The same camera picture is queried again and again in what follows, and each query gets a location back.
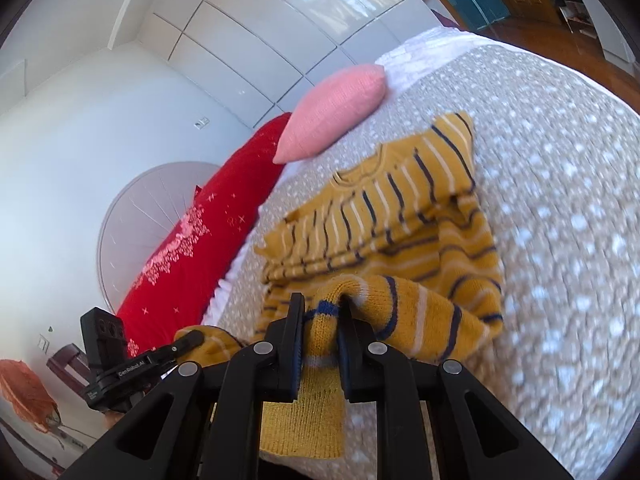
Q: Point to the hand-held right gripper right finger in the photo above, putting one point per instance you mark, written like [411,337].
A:
[344,355]

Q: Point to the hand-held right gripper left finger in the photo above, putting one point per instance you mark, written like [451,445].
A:
[297,345]

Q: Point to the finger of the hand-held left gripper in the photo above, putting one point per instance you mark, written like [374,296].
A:
[184,342]

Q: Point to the yellow striped knit sweater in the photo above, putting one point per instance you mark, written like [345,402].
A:
[400,240]

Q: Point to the dark wooden chair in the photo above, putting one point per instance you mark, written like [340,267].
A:
[67,362]

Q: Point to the orange lace cloth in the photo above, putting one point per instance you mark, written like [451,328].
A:
[25,392]

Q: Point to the red embroidered bolster pillow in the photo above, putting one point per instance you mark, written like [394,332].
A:
[200,240]

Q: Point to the round white headboard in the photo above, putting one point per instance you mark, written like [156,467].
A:
[135,220]

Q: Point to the grey spotted bed blanket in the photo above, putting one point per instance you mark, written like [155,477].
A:
[525,210]

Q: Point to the pink knit pillow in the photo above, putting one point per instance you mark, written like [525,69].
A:
[332,110]

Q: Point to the white glossy wardrobe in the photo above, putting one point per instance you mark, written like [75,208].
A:
[280,35]

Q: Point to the white wall switch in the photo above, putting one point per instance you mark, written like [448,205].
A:
[201,122]

